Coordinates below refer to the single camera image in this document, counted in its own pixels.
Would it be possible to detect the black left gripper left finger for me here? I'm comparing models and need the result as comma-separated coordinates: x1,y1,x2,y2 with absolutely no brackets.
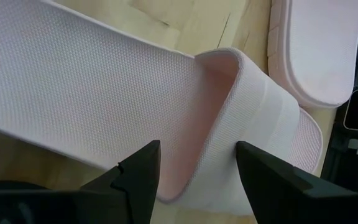
0,139,162,224

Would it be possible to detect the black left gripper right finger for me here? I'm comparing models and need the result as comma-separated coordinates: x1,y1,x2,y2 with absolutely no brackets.
235,140,358,224

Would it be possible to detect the pink slide sandal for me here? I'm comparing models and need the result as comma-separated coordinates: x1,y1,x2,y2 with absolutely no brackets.
0,0,324,216
267,0,358,109

